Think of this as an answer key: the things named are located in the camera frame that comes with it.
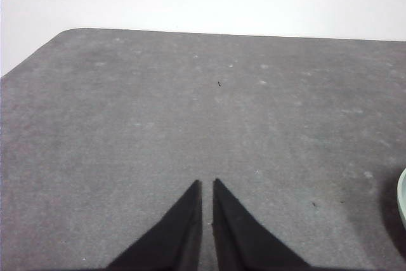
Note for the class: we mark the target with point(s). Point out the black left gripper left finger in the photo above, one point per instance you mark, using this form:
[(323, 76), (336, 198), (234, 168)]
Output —
[(177, 239)]

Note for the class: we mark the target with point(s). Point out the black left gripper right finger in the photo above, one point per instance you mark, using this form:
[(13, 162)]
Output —
[(241, 245)]

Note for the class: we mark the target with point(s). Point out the pale green round plate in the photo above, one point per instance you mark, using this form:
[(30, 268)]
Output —
[(403, 198)]

